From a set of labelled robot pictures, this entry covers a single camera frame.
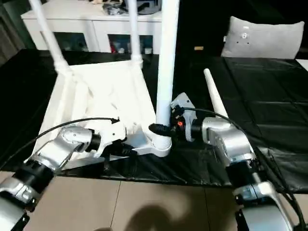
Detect white plastic table top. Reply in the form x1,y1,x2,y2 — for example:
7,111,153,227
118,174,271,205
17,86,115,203
36,60,174,170

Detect grey pillow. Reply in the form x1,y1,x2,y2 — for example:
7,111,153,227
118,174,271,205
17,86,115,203
221,16,305,59

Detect white sideboard cabinet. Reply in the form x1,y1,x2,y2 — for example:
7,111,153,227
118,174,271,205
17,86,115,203
21,0,164,54

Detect colourful clutter bundle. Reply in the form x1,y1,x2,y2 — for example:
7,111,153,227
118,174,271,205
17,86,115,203
102,0,129,15

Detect white flat board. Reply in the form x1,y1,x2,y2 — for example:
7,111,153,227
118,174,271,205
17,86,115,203
296,59,308,72

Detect grey curtain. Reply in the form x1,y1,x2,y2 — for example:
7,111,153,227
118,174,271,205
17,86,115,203
0,0,27,63

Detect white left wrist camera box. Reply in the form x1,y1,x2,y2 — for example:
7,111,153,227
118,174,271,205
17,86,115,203
95,119,128,158

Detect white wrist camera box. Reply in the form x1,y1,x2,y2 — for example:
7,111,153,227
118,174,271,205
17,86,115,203
171,93,196,117
95,119,128,158

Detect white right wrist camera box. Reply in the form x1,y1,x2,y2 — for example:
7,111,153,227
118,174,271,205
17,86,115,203
171,93,196,117

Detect grey bag with black strap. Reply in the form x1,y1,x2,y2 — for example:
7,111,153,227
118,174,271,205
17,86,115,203
137,0,163,14

